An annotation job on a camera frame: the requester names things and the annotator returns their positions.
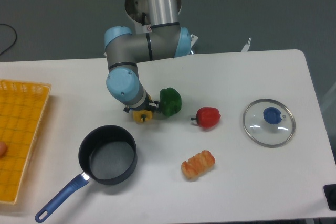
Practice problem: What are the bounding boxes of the round peach object in basket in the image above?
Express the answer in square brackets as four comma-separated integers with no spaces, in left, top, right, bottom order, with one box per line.
[0,141,7,157]

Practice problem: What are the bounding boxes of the dark saucepan with blue handle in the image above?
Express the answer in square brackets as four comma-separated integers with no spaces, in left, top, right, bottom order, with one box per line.
[35,125,138,223]

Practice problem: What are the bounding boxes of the black cable on floor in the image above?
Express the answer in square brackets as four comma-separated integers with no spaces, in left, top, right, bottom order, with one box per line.
[0,23,18,56]

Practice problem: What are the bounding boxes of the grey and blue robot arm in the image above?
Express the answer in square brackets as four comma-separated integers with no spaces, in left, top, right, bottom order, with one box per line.
[104,0,191,112]

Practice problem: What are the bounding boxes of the toy salmon sushi piece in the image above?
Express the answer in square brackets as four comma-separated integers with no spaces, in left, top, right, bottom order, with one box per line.
[181,150,216,180]

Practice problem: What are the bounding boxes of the yellow toy bell pepper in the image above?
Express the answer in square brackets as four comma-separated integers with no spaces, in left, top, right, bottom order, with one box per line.
[132,110,154,123]

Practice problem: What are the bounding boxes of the glass lid with blue knob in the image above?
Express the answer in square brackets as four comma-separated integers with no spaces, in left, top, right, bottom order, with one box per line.
[242,99,296,148]

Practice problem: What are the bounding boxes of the yellow woven plastic basket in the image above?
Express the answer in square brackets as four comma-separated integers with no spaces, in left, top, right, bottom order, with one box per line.
[1,79,51,205]

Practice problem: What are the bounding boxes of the green toy bell pepper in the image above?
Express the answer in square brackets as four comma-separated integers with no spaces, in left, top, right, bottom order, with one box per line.
[159,87,182,117]

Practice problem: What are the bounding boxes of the black device at table edge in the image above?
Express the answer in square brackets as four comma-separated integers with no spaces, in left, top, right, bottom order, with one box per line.
[323,184,336,211]

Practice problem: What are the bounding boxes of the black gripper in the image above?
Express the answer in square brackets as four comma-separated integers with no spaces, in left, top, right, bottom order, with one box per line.
[123,93,161,113]

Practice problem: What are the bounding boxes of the red toy bell pepper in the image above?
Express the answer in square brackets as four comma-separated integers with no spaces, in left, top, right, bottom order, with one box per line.
[190,107,221,129]

